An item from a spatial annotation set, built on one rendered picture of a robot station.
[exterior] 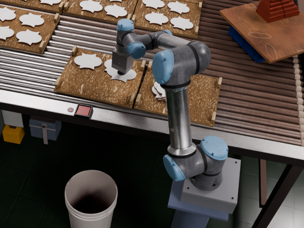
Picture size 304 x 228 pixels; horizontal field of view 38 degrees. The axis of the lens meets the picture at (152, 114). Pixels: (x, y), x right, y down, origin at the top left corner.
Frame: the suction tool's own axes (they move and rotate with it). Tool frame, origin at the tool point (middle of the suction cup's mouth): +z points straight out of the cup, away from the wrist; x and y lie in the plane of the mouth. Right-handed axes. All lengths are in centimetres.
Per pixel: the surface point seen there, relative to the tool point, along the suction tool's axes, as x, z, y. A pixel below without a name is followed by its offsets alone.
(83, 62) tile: -5.3, 10.4, 26.8
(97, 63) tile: -9.1, 10.4, 20.6
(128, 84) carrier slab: -6.4, 11.2, -1.2
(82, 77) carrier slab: 3.6, 11.2, 21.2
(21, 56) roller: 8, 13, 58
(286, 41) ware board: -82, 1, -61
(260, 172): -49, 78, -81
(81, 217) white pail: 43, 72, -7
